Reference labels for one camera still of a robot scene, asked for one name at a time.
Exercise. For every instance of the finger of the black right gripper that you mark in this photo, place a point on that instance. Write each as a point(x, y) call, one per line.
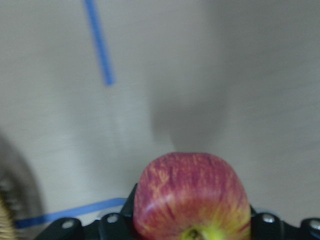
point(267, 225)

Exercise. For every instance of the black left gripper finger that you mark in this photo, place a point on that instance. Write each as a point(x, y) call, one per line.
point(112, 226)

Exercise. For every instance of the red yellow apple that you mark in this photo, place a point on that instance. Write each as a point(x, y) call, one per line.
point(191, 196)

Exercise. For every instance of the wicker basket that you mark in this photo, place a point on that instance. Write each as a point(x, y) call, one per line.
point(7, 228)

